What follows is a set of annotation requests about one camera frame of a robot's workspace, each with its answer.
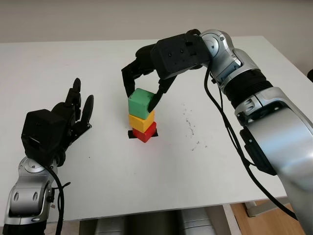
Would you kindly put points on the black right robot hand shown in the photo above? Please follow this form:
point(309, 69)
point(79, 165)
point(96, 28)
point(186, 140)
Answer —
point(144, 58)

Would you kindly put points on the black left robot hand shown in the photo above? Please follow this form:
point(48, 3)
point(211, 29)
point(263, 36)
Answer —
point(73, 122)

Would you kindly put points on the green wooden block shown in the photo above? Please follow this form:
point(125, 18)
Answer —
point(139, 102)

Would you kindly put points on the yellow wooden block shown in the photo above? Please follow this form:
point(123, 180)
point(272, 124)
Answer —
point(139, 122)

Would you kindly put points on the red wooden block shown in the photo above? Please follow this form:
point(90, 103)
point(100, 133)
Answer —
point(145, 134)

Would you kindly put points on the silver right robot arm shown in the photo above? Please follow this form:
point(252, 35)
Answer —
point(269, 122)

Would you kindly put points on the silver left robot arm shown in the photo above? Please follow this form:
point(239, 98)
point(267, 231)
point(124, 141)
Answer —
point(27, 195)

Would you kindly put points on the black tape strip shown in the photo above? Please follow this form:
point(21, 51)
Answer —
point(130, 135)

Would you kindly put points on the grey robot thigh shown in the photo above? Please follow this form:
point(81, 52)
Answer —
point(110, 227)
point(198, 222)

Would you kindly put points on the black round object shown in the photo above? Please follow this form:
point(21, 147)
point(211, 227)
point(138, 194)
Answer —
point(310, 76)

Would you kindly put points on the white table leg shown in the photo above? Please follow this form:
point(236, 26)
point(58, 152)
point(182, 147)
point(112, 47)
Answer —
point(231, 221)

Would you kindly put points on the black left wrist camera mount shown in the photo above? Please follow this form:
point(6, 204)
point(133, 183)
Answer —
point(41, 132)

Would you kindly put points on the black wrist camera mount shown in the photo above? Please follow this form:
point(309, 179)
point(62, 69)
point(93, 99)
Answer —
point(178, 56)
point(41, 132)

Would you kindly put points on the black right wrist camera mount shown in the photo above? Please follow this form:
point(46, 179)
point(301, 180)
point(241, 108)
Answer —
point(178, 56)

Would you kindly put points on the grey metal table frame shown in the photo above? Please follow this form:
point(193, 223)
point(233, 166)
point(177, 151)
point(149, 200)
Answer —
point(264, 209)

